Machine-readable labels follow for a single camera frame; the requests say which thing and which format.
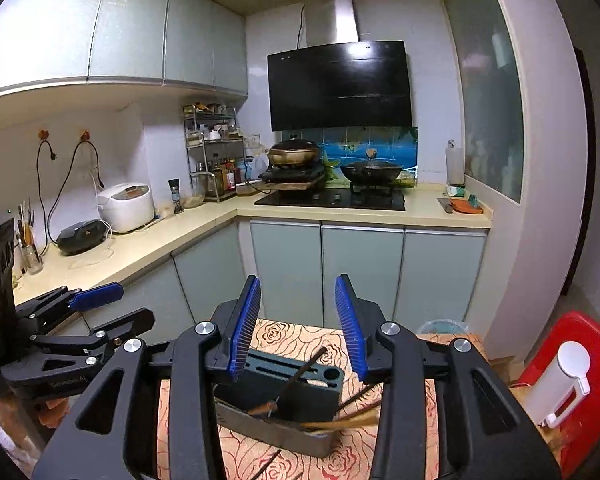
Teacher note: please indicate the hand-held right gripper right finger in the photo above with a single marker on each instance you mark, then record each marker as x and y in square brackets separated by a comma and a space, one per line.
[351, 332]

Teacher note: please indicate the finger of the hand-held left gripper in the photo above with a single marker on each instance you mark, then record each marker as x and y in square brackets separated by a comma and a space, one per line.
[125, 324]
[95, 296]

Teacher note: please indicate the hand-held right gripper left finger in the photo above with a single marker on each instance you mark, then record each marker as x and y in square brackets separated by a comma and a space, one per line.
[244, 332]

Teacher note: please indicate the dark chopstick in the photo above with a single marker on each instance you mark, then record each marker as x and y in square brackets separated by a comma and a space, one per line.
[360, 395]
[302, 375]
[267, 464]

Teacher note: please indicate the brown wooden chopstick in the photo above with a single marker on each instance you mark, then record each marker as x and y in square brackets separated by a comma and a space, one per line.
[340, 425]
[352, 416]

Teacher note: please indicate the dark green utensil organizer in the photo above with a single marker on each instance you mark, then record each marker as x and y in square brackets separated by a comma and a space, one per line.
[305, 440]

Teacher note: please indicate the floral tablecloth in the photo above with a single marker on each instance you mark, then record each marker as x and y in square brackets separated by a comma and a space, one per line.
[300, 337]

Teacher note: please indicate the black round appliance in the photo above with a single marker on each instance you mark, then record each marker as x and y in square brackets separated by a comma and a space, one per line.
[82, 237]

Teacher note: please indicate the grey lower cabinets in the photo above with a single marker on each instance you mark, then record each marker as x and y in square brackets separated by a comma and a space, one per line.
[360, 270]

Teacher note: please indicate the grey cabinets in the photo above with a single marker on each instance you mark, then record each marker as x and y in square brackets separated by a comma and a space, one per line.
[360, 270]
[105, 25]

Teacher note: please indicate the clear utensil jar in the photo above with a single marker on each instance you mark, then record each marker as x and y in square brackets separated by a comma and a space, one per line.
[30, 255]

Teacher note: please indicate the white rice cooker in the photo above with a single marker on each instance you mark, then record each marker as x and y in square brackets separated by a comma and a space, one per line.
[125, 207]

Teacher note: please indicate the bin with plastic bag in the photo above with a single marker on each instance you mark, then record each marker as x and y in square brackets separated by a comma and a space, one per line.
[445, 330]

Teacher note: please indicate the beige kitchen countertop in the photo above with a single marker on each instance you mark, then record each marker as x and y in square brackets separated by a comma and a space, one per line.
[190, 225]

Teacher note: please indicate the pepper grinder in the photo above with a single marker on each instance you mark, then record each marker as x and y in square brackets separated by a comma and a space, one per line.
[176, 197]

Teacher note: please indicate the black glass gas hob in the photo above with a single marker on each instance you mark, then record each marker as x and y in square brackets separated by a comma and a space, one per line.
[325, 200]

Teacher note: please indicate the black lidded wok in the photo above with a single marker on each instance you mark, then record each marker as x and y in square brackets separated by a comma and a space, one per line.
[371, 171]

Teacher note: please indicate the black induction cooker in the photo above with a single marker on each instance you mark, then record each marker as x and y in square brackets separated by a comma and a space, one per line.
[292, 176]

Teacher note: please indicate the clear plastic jug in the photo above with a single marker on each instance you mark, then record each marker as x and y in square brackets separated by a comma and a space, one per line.
[260, 167]

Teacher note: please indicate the metal spice rack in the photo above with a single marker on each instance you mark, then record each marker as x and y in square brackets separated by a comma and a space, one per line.
[212, 150]

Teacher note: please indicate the golden lidded pan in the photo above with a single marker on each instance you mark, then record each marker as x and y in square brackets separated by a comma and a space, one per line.
[294, 152]

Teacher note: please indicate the blue scenic backsplash panel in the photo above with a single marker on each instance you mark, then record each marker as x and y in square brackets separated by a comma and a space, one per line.
[350, 142]

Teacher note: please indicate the tall white plastic bottle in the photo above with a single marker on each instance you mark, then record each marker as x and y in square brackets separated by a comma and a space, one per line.
[455, 165]

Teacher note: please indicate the white jug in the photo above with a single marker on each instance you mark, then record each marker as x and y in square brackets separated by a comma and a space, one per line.
[560, 385]

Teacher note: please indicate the black range hood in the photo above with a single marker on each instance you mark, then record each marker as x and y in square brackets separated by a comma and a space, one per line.
[340, 85]

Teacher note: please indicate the grey upper cabinets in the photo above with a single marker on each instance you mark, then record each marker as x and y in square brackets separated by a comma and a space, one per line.
[105, 25]

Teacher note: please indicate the frosted glass panel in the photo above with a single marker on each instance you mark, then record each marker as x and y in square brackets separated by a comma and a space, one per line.
[485, 85]

